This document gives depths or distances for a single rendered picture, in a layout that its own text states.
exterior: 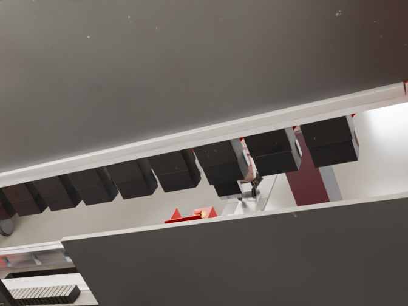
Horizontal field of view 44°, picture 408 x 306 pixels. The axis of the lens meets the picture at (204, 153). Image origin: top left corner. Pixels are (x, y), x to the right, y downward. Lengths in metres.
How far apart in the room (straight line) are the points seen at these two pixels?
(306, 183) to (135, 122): 1.20
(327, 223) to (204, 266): 0.39
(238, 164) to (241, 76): 0.46
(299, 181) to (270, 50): 1.31
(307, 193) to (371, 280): 1.34
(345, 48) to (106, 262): 0.92
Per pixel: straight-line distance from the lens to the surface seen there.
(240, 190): 1.88
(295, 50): 1.36
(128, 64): 1.54
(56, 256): 2.55
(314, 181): 2.56
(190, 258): 1.43
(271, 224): 1.27
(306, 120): 1.64
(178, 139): 1.56
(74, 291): 2.00
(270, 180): 2.12
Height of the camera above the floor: 2.00
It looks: 22 degrees down
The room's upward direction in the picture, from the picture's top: 24 degrees counter-clockwise
